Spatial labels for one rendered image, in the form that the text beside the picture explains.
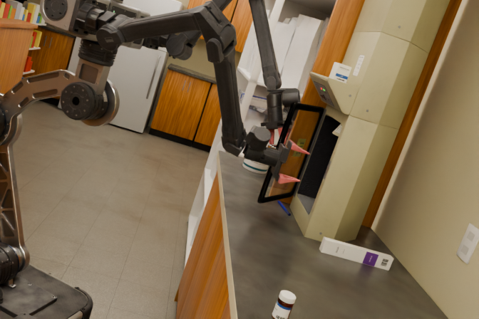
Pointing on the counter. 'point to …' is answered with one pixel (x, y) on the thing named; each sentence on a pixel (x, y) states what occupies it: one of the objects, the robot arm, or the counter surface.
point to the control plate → (323, 92)
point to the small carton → (340, 72)
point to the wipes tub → (255, 166)
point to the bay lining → (319, 158)
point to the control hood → (337, 92)
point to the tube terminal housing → (363, 134)
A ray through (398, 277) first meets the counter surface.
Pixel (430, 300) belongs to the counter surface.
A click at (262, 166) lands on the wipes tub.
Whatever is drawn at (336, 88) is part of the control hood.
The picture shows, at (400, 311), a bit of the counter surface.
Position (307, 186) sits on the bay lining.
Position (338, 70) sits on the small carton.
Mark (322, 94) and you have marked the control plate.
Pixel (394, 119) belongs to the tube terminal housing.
